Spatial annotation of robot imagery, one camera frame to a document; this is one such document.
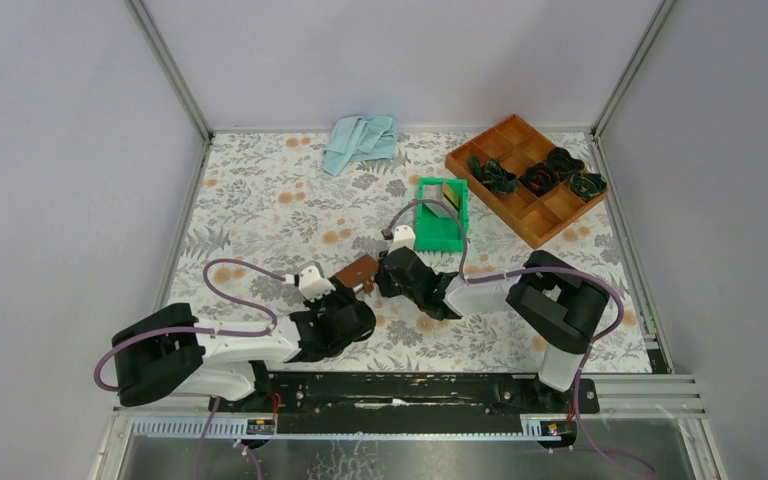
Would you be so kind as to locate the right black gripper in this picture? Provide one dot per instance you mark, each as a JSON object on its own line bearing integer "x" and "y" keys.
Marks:
{"x": 382, "y": 280}

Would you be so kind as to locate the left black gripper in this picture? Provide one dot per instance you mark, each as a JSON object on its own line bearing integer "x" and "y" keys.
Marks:
{"x": 342, "y": 295}

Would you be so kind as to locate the brown leather card holder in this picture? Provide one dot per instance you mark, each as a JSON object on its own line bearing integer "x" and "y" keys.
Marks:
{"x": 359, "y": 275}

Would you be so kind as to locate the silver credit card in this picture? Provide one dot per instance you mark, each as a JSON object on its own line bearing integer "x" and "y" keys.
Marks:
{"x": 440, "y": 210}

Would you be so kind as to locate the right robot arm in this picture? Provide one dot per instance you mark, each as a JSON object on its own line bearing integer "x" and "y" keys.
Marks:
{"x": 562, "y": 304}

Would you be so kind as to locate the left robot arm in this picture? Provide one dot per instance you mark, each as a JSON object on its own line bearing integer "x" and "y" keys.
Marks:
{"x": 173, "y": 351}

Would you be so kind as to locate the green plastic basket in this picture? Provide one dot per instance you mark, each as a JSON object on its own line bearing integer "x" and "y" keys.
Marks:
{"x": 440, "y": 234}

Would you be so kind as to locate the floral table mat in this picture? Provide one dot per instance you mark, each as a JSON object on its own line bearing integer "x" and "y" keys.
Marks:
{"x": 331, "y": 265}

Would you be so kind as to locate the dark rolled sock left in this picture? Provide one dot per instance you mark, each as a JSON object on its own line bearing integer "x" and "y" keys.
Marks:
{"x": 492, "y": 175}

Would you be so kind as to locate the dark rolled sock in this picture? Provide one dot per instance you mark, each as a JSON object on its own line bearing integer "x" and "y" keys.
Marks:
{"x": 562, "y": 164}
{"x": 538, "y": 179}
{"x": 587, "y": 185}
{"x": 492, "y": 175}

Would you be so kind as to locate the light blue cloth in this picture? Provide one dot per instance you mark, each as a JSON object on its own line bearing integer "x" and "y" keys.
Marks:
{"x": 360, "y": 139}

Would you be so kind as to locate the orange compartment tray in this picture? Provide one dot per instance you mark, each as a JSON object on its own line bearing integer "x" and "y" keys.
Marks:
{"x": 517, "y": 145}

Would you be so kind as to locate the dark rolled sock middle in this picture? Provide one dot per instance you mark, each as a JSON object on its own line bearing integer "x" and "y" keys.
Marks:
{"x": 538, "y": 179}

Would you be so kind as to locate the dark rolled sock top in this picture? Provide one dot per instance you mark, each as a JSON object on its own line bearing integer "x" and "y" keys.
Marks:
{"x": 562, "y": 164}

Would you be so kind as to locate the dark rolled sock right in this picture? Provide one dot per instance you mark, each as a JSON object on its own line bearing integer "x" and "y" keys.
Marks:
{"x": 587, "y": 185}

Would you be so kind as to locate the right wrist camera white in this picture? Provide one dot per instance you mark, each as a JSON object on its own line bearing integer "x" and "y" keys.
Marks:
{"x": 401, "y": 236}

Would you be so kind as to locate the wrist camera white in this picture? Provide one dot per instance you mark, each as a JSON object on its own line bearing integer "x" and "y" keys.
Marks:
{"x": 312, "y": 283}
{"x": 401, "y": 236}

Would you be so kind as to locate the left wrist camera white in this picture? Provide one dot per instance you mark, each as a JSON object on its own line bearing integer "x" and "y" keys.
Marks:
{"x": 312, "y": 283}

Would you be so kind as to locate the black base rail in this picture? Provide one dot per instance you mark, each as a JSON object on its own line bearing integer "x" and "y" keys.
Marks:
{"x": 334, "y": 403}

